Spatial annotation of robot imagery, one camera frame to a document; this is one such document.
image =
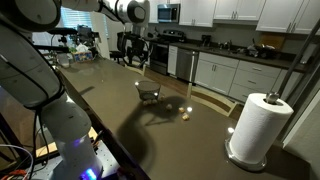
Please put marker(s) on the black coffee maker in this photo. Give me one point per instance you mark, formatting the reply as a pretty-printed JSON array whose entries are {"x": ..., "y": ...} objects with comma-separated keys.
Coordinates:
[{"x": 206, "y": 40}]

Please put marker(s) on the metal paper towel holder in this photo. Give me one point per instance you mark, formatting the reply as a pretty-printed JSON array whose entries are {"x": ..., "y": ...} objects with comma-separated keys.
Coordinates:
[{"x": 248, "y": 165}]

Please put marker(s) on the window with white blinds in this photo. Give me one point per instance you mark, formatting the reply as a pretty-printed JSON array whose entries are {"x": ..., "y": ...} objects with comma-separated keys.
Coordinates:
[{"x": 75, "y": 18}]

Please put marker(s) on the black camera equipment stand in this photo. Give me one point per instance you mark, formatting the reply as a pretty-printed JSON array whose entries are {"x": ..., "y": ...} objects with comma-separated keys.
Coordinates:
[{"x": 85, "y": 34}]

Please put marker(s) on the wooden cutting board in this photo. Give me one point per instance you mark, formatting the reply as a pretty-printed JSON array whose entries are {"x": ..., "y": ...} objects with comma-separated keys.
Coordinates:
[{"x": 273, "y": 39}]

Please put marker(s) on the white lower cabinet run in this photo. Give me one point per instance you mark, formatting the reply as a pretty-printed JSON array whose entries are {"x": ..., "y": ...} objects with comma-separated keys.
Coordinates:
[{"x": 230, "y": 75}]

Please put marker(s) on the dark cookware pile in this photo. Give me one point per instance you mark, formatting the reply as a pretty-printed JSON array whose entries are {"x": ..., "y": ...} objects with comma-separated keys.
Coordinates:
[{"x": 263, "y": 51}]

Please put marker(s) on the tissue box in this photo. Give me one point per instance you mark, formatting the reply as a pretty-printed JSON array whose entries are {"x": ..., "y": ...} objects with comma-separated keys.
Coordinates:
[{"x": 82, "y": 55}]

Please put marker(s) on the large white paper towel roll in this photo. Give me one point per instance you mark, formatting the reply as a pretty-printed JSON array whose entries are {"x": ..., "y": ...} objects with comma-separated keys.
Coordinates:
[{"x": 256, "y": 130}]

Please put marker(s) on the metal robot mounting plate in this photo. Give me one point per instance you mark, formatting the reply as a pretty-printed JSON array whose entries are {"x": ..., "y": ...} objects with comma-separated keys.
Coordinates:
[{"x": 111, "y": 163}]

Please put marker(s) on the white upper cabinet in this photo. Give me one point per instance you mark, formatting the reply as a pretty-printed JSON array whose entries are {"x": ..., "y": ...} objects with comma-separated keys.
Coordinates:
[
  {"x": 196, "y": 12},
  {"x": 153, "y": 10},
  {"x": 286, "y": 15},
  {"x": 238, "y": 9}
]

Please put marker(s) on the steel kitchen stove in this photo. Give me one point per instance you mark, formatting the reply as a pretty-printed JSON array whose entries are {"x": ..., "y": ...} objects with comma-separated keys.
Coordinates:
[{"x": 165, "y": 50}]

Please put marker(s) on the white wooden chair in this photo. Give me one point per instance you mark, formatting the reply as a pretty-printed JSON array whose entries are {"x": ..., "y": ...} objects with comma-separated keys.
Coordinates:
[
  {"x": 210, "y": 100},
  {"x": 136, "y": 69}
]

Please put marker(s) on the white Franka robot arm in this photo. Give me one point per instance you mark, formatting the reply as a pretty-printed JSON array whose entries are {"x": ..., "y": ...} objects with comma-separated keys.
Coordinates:
[{"x": 26, "y": 66}]

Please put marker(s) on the steel microwave oven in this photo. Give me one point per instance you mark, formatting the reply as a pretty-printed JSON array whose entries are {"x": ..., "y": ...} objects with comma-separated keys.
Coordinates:
[{"x": 168, "y": 12}]

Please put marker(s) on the steel dishwasher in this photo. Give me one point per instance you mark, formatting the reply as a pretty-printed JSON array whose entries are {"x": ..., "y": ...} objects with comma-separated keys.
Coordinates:
[{"x": 185, "y": 65}]

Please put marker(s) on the clear plastic cup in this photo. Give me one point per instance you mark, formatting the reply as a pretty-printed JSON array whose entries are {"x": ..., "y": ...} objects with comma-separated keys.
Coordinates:
[{"x": 63, "y": 60}]

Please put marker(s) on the black metal stand pole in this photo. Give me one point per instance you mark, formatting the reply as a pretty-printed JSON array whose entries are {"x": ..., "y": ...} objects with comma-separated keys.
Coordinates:
[{"x": 300, "y": 56}]

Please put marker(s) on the black office chair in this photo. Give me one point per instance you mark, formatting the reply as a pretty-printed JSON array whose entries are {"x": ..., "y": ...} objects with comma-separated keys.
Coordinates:
[{"x": 117, "y": 51}]

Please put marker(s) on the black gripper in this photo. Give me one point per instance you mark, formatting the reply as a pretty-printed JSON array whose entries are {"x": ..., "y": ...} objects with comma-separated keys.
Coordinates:
[{"x": 136, "y": 41}]

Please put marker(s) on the wrapped round candy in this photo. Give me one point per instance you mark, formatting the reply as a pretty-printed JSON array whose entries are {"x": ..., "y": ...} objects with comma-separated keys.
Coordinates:
[
  {"x": 169, "y": 106},
  {"x": 161, "y": 98},
  {"x": 181, "y": 109},
  {"x": 154, "y": 101},
  {"x": 185, "y": 116},
  {"x": 145, "y": 103}
]

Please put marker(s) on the light wooden board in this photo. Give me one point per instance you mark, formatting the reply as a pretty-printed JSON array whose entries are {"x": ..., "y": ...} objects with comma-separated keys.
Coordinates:
[{"x": 48, "y": 148}]

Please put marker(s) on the dark kitchen countertop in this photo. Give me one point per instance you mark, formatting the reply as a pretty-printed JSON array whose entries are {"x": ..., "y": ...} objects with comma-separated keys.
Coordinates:
[{"x": 240, "y": 56}]

